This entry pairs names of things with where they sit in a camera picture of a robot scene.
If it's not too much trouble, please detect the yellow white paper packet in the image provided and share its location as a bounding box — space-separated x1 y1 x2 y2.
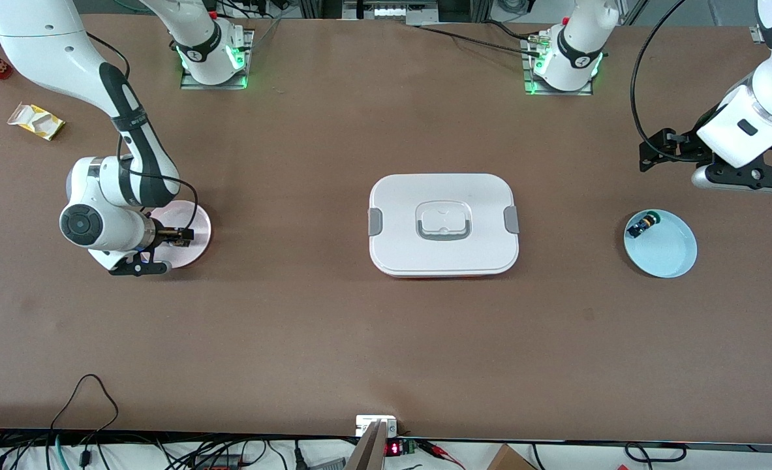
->
7 102 67 142

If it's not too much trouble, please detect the brown cardboard box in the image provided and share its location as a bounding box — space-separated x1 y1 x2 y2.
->
487 444 538 470

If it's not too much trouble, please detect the black cable to arm base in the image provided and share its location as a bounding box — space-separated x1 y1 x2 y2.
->
407 23 543 58

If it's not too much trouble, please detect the pink round plate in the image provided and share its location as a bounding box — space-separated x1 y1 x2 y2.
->
139 201 212 270

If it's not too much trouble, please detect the white mounting bracket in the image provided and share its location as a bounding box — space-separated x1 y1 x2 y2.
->
356 415 398 438

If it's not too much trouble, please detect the white lidded lunch box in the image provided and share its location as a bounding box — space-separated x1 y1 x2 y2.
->
367 173 520 279

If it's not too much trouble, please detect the red clip test lead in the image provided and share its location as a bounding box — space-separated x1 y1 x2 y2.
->
417 440 466 468

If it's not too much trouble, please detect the black coiled cable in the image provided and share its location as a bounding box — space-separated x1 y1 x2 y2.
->
624 442 688 463

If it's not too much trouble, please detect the grey metal bar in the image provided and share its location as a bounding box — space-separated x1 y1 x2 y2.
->
345 420 388 470

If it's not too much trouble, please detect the blue green push-button switch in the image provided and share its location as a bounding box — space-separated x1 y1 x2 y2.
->
626 212 659 238

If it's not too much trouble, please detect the thin black looped cable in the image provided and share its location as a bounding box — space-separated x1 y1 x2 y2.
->
50 374 120 451

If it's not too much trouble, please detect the white power strip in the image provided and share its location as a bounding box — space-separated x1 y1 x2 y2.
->
343 0 440 25

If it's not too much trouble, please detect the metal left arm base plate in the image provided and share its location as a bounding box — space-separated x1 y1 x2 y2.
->
523 33 594 97

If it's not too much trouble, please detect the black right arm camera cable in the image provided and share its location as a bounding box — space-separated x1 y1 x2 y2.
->
85 33 200 242

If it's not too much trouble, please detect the light blue round plate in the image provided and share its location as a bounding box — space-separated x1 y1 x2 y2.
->
623 209 698 279

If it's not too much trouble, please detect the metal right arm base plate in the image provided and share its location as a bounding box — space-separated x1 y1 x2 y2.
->
180 29 255 91

